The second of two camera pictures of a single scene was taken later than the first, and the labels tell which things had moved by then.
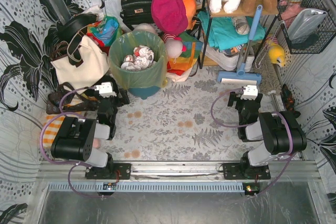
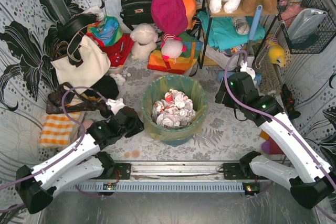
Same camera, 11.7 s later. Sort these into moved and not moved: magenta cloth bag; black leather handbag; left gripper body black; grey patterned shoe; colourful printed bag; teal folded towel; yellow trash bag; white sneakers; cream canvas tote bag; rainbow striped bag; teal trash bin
Moved: left gripper body black; teal trash bin; yellow trash bag
Not moved: colourful printed bag; teal folded towel; cream canvas tote bag; grey patterned shoe; white sneakers; black leather handbag; rainbow striped bag; magenta cloth bag
